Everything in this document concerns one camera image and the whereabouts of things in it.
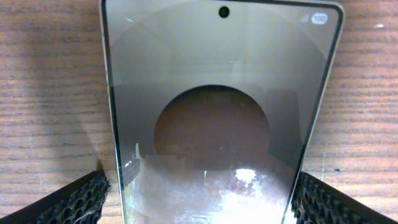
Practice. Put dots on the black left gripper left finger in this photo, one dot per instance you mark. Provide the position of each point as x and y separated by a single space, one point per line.
78 202

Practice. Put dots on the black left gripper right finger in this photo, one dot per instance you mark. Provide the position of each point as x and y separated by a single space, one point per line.
319 203

